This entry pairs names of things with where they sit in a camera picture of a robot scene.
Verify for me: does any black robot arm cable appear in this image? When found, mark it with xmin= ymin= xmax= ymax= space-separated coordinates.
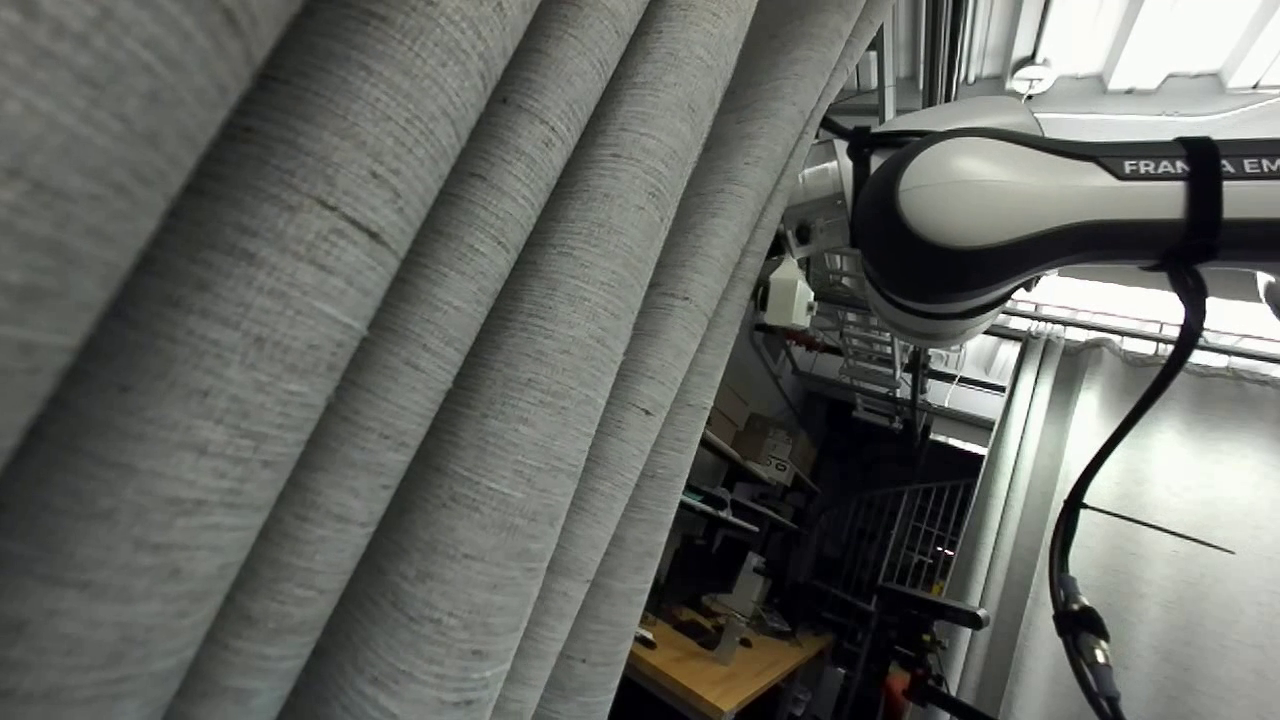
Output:
xmin=1043 ymin=133 xmax=1228 ymax=720

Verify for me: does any light wooden workbench top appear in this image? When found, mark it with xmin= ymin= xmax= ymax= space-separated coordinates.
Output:
xmin=622 ymin=613 xmax=837 ymax=720

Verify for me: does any white round ceiling fixture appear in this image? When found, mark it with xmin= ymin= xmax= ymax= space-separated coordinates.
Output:
xmin=1003 ymin=52 xmax=1059 ymax=99

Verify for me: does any grey metal post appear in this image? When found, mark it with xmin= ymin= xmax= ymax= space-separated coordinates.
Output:
xmin=918 ymin=0 xmax=962 ymax=109

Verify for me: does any grey woven fabric curtain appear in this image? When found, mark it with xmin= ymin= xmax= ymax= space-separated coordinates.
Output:
xmin=0 ymin=0 xmax=896 ymax=720

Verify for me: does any black wire rack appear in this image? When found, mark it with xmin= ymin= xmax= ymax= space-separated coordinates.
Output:
xmin=814 ymin=474 xmax=977 ymax=595

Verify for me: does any black clamp bar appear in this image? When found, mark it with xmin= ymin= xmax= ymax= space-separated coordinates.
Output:
xmin=872 ymin=579 xmax=991 ymax=633

